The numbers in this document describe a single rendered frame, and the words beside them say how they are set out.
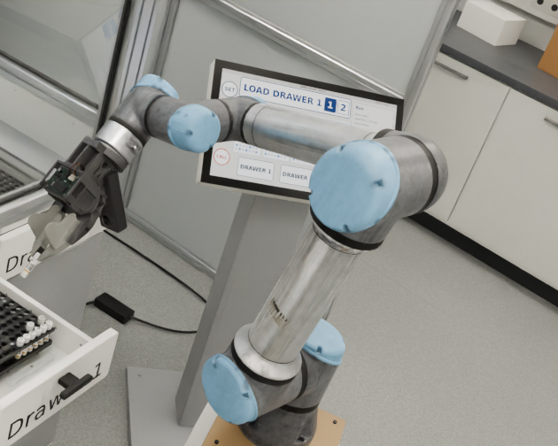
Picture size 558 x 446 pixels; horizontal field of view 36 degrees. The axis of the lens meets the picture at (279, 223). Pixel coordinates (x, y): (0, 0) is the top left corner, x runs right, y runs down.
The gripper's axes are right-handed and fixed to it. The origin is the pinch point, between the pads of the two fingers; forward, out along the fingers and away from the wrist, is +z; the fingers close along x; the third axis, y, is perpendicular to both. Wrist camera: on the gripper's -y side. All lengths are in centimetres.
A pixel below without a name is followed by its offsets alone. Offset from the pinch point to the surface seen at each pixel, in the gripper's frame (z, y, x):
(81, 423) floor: 25, -115, -60
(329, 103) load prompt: -77, -62, -15
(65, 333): 7.9, -21.2, -4.4
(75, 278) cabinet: -5, -51, -39
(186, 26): -110, -104, -120
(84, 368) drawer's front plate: 11.2, -19.5, 5.5
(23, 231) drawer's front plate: -4.0, -19.2, -28.0
